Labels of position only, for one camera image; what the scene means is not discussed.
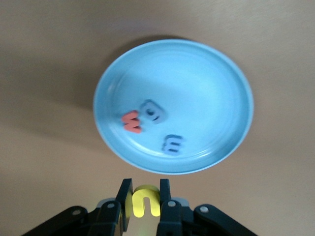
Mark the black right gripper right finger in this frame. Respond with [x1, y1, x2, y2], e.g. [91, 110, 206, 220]
[157, 178, 258, 236]

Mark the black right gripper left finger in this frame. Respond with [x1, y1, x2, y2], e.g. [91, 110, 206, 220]
[22, 178, 133, 236]

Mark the yellow foam letter c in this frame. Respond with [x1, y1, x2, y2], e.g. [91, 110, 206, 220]
[125, 184, 161, 218]

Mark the blue foam letter E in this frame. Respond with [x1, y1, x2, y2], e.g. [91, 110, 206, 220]
[161, 134, 186, 156]

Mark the red foam letter m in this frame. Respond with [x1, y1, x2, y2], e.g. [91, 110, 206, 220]
[121, 110, 144, 134]

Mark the blue foam letter g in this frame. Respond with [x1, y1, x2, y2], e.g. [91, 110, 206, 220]
[139, 99, 166, 125]

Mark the blue plate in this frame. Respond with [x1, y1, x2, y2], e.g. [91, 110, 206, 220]
[93, 40, 254, 176]

